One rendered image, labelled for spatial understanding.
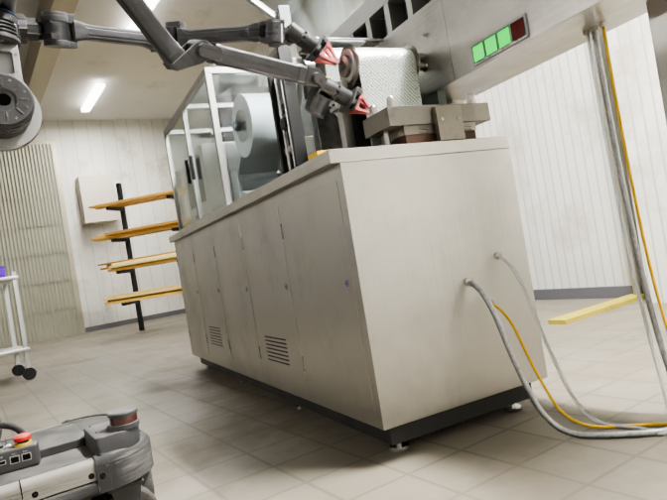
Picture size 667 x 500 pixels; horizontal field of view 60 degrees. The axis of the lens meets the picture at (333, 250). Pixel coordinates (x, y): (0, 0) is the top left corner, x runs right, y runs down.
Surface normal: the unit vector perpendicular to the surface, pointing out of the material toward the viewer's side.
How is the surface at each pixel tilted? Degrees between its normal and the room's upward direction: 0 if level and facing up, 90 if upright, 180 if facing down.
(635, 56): 90
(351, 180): 90
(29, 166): 90
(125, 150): 90
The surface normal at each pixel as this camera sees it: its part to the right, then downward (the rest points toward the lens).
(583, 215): -0.83, 0.13
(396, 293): 0.43, -0.07
